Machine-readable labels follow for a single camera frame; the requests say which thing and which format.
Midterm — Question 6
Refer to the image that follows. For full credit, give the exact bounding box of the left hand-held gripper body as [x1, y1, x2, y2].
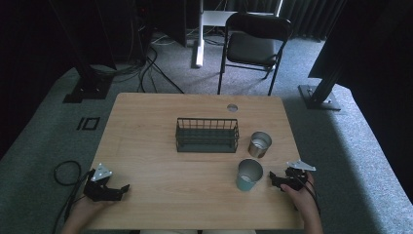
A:
[83, 162, 114, 203]

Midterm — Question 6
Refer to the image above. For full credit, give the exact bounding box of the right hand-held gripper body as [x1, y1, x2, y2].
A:
[282, 159, 317, 192]

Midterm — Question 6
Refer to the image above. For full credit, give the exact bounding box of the teal metal cup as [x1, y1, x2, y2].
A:
[235, 158, 265, 192]

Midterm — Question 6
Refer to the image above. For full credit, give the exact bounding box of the silver metal cup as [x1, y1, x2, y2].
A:
[247, 131, 274, 159]

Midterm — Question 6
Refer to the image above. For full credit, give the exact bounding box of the dark wire basket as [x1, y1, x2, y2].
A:
[174, 117, 241, 154]

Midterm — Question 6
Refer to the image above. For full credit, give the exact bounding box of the person's right hand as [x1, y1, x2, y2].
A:
[280, 171, 321, 213]

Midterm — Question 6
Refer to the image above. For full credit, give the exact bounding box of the person's left hand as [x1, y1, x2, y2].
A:
[68, 194, 115, 224]

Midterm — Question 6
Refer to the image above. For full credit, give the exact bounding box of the black metal stand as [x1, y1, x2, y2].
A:
[297, 48, 350, 112]
[48, 0, 115, 104]

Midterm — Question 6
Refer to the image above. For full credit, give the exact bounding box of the black folding chair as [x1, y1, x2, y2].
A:
[216, 11, 294, 97]

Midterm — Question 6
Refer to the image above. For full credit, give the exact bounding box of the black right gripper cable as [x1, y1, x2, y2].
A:
[291, 169, 322, 216]

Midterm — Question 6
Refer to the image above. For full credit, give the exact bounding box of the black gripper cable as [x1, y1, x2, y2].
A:
[51, 160, 95, 234]
[291, 169, 322, 216]

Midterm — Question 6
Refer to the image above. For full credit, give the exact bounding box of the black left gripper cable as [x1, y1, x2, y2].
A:
[51, 160, 95, 234]

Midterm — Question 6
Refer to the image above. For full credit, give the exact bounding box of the bundle of floor cables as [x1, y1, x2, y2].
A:
[89, 19, 186, 96]

